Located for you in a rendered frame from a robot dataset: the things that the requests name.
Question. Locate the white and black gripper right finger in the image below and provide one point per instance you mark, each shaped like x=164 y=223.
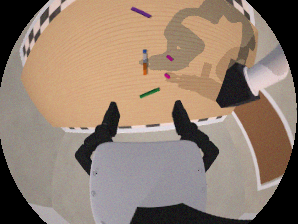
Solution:
x=189 y=131

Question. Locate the purple rectangular bar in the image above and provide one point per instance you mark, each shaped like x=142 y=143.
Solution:
x=141 y=12

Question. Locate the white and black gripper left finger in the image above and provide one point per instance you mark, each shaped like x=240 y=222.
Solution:
x=103 y=133

